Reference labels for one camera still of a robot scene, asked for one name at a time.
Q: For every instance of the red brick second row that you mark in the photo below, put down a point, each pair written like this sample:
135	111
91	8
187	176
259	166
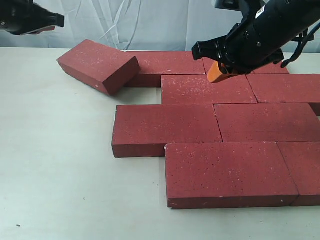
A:
268	122

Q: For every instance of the white backdrop curtain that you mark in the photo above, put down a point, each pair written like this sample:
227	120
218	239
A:
151	25

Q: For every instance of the red brick front right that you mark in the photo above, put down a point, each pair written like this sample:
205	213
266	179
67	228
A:
303	162

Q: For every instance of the red brick moved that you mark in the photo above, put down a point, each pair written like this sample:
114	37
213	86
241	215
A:
144	130

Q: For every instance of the red brick front row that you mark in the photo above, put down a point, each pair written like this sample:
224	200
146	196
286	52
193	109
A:
227	175

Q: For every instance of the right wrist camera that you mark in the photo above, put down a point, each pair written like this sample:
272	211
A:
238	5

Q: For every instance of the red brick back far right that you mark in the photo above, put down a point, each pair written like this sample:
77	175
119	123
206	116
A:
267	69

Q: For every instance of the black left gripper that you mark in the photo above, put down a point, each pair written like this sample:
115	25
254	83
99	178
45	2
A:
25	17

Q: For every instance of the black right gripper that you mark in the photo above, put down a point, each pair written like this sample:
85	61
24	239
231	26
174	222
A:
277	32

